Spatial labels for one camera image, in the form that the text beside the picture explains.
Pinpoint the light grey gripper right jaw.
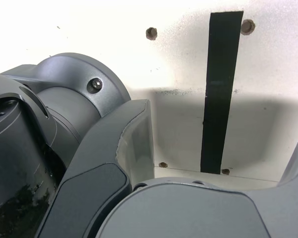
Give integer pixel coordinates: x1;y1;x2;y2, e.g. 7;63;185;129
95;135;298;238

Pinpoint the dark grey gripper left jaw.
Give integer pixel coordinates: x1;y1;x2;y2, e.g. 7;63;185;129
36;99;155;238

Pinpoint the black tape strip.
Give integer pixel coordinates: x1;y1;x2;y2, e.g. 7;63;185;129
200;11;244;174

